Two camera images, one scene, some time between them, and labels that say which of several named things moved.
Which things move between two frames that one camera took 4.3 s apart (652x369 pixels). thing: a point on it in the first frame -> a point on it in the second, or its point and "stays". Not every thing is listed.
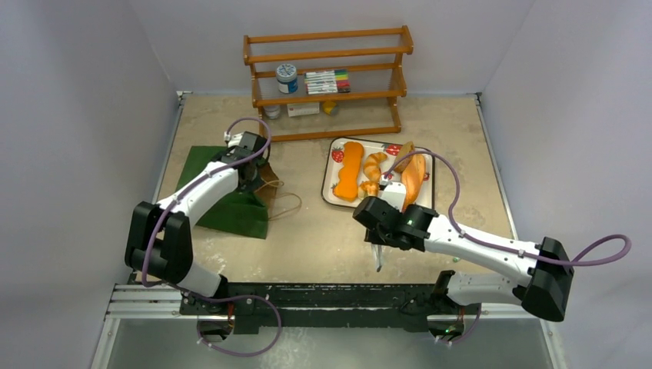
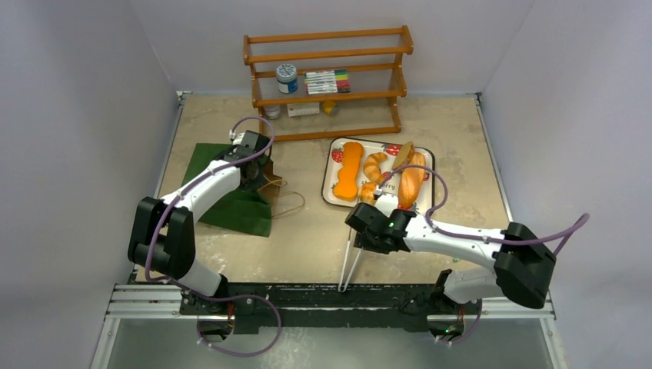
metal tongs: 378,250 -> 344,264
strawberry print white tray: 357,168 stays
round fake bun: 369,188 stays
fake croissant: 371,166 stays
